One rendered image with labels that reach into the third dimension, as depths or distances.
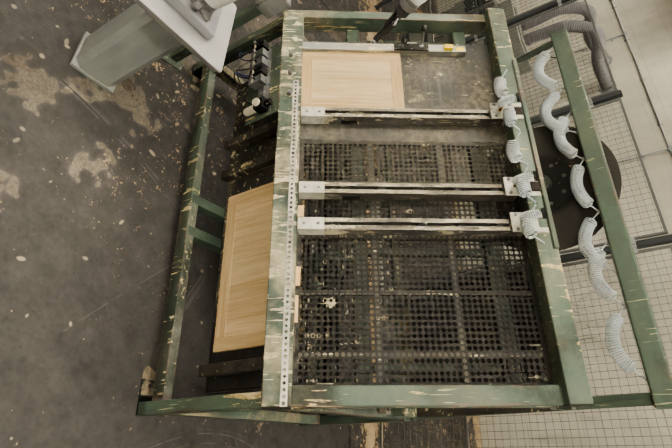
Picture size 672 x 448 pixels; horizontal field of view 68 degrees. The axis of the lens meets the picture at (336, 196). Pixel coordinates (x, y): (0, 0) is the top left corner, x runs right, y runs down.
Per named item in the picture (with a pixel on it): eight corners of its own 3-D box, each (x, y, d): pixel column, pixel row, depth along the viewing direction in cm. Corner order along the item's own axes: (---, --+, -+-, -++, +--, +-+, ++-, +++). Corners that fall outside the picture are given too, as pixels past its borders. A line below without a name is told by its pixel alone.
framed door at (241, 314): (231, 198, 298) (228, 197, 296) (305, 172, 271) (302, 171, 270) (215, 353, 256) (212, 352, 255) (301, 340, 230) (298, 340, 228)
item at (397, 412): (385, 283, 285) (537, 254, 244) (397, 290, 296) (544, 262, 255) (392, 416, 253) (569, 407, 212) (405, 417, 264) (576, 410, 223)
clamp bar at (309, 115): (301, 111, 268) (300, 82, 247) (517, 115, 273) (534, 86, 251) (301, 126, 264) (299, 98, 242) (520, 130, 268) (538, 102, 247)
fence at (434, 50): (302, 46, 290) (302, 41, 287) (463, 50, 294) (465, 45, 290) (302, 53, 288) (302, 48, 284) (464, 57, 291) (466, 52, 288)
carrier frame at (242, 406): (193, 64, 338) (289, 11, 298) (311, 154, 441) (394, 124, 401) (135, 415, 237) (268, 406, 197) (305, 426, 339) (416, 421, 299)
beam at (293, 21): (284, 22, 307) (283, 8, 297) (304, 23, 307) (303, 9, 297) (262, 409, 205) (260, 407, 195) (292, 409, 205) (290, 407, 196)
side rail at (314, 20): (304, 23, 307) (303, 9, 297) (479, 28, 311) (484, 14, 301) (303, 30, 304) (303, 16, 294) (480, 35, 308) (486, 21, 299)
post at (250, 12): (170, 50, 323) (257, -1, 286) (177, 56, 327) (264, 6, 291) (168, 57, 320) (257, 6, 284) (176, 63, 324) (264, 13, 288)
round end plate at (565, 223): (464, 145, 321) (599, 102, 282) (467, 149, 325) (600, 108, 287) (482, 262, 284) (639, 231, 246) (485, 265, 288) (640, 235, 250)
